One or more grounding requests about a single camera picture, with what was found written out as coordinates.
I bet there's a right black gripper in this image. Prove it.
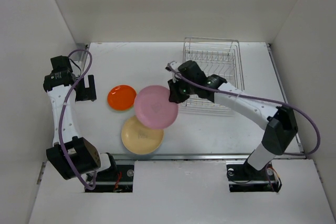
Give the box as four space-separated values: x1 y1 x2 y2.
168 74 197 103

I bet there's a pink plate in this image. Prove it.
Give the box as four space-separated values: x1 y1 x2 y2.
134 85 179 129

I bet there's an orange plate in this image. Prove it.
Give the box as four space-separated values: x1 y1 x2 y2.
107 85 137 104

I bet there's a green plate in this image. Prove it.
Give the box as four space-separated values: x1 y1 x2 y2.
109 101 134 112

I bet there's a metal wire dish rack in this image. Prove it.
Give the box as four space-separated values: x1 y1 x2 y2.
180 37 246 108

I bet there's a tan beige plate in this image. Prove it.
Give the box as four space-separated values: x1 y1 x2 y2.
121 116 164 155

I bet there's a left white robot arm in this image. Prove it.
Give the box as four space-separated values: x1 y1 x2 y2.
43 56 118 180

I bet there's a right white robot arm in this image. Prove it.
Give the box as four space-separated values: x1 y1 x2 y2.
166 60 298 179

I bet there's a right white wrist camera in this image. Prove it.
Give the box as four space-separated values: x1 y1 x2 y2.
165 61 181 71

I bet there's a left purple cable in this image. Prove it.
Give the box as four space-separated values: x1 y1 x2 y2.
59 49 97 191

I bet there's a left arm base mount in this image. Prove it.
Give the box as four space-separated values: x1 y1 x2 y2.
85 164 134 193

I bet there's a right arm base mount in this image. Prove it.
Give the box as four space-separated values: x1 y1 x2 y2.
226 163 282 193

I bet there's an aluminium table rail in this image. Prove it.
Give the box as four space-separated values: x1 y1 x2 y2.
36 42 307 185

